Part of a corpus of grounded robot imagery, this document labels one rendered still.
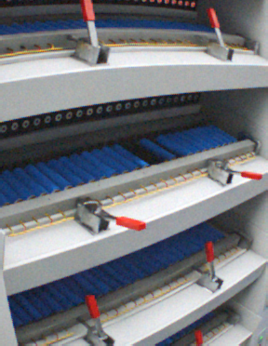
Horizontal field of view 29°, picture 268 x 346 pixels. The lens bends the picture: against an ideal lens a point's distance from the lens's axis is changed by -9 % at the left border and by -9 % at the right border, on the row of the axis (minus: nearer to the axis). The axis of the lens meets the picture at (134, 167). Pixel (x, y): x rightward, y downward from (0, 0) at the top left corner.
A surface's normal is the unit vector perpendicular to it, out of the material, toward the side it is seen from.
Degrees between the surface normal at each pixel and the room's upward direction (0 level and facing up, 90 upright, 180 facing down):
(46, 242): 18
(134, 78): 108
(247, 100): 90
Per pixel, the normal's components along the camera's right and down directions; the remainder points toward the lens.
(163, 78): 0.70, 0.46
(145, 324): 0.22, -0.87
